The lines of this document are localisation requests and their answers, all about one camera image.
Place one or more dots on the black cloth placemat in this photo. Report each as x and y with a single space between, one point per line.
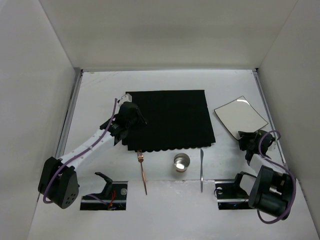
175 120

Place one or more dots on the silver table knife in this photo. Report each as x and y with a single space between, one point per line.
201 170

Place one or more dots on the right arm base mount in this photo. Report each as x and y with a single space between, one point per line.
233 194

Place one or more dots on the square white plate black rim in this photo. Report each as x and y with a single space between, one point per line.
240 116

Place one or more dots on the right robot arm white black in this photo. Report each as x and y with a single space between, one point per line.
272 191

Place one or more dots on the copper fork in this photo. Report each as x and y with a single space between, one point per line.
140 158

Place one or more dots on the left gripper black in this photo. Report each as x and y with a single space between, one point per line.
135 113

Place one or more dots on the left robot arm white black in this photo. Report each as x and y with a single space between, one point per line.
60 182

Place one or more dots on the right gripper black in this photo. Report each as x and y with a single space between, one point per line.
249 139

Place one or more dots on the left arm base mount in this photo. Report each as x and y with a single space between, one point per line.
101 193

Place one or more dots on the silver metal cup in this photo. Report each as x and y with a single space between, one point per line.
181 162

